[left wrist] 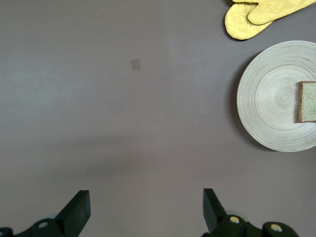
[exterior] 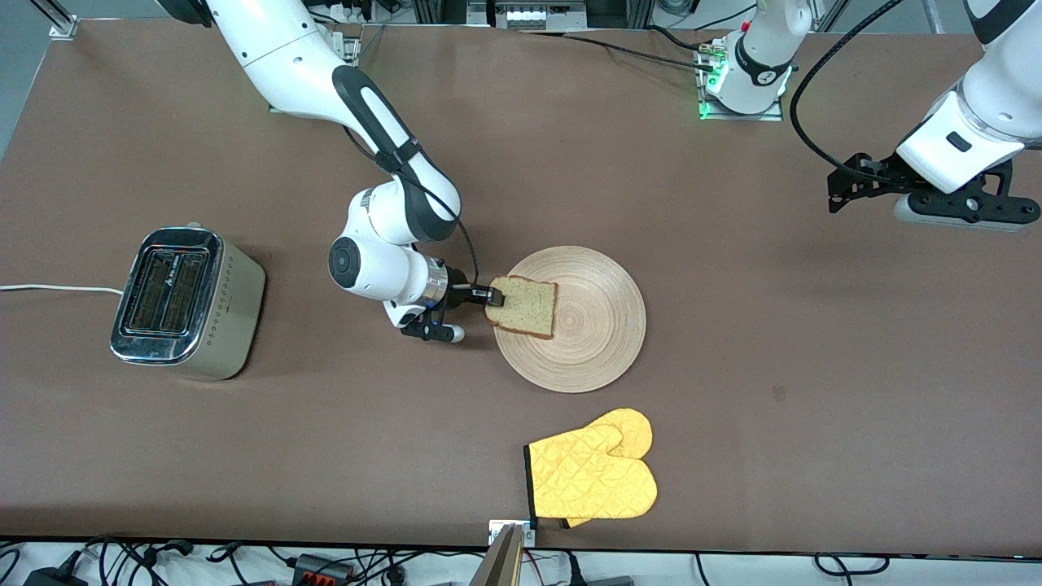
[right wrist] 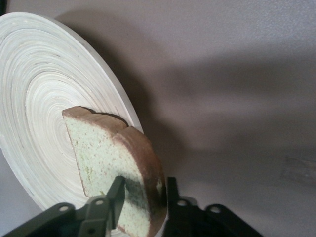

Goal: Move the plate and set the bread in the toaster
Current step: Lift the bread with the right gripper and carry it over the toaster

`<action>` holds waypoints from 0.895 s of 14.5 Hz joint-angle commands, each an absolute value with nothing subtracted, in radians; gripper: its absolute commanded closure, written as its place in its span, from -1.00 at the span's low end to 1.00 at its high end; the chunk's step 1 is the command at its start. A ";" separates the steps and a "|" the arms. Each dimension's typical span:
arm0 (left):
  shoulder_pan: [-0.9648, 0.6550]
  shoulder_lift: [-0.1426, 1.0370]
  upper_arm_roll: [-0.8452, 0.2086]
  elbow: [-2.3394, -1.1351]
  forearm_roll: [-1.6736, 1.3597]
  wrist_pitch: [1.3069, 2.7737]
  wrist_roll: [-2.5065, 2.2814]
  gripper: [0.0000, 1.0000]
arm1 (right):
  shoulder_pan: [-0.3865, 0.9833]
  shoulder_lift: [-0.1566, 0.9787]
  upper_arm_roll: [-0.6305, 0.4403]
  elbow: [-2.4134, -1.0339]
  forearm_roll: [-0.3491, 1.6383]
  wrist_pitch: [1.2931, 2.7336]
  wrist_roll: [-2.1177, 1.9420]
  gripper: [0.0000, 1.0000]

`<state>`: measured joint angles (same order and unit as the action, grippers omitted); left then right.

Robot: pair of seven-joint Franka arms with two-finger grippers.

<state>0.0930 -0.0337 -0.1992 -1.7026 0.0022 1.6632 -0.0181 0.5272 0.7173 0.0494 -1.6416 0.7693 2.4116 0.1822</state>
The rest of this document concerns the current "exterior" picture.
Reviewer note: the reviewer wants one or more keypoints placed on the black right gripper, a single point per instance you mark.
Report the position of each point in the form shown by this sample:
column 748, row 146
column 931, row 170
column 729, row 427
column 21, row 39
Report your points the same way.
column 457, row 294

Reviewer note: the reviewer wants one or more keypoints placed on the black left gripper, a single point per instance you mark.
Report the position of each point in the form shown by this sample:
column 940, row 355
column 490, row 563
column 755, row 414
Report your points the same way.
column 881, row 177

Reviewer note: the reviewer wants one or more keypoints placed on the brown bread slice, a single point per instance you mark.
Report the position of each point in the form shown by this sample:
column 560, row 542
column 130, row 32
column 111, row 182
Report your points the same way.
column 529, row 308

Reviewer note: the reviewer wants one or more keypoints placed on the round wooden plate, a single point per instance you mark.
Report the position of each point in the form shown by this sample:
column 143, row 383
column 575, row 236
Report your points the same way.
column 594, row 325

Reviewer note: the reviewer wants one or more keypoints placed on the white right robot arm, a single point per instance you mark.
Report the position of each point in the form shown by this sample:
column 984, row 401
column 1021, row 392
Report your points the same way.
column 277, row 49

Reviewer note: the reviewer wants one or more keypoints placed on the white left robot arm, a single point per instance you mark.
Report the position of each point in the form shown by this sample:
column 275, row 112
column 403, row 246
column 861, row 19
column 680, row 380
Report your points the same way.
column 993, row 89

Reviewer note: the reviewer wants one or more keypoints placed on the silver beige two-slot toaster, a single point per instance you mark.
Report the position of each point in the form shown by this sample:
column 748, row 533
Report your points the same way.
column 236, row 317

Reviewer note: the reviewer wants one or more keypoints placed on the yellow quilted oven mitt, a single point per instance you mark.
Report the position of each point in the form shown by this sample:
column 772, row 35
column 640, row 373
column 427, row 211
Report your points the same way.
column 594, row 480

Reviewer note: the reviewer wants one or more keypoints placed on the white power strip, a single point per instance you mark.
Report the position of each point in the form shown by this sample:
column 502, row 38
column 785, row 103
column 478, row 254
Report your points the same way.
column 529, row 15

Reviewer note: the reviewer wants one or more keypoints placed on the black power plug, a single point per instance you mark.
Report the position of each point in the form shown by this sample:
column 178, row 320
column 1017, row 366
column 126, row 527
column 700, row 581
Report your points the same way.
column 574, row 574

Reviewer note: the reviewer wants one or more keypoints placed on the black orange connector block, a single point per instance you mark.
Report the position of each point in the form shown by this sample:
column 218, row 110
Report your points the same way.
column 321, row 568

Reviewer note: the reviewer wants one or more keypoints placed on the black power adapter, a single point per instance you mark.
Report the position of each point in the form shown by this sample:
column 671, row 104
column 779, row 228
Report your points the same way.
column 53, row 578

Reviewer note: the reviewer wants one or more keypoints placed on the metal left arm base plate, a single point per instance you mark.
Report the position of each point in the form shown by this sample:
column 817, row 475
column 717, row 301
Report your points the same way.
column 773, row 116

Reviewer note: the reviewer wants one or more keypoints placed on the silver camera mount bracket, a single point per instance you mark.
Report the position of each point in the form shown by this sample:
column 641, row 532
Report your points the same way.
column 529, row 533

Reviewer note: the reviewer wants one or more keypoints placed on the tan camera mount bar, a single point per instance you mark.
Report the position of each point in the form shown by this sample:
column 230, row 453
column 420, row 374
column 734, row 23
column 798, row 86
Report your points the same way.
column 501, row 561

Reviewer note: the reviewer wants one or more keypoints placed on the aluminium frame post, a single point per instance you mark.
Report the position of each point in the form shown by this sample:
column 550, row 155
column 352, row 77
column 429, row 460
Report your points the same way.
column 440, row 10

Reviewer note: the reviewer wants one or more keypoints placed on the aluminium table corner bracket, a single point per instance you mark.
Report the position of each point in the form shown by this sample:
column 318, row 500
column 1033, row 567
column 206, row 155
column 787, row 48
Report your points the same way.
column 63, row 28

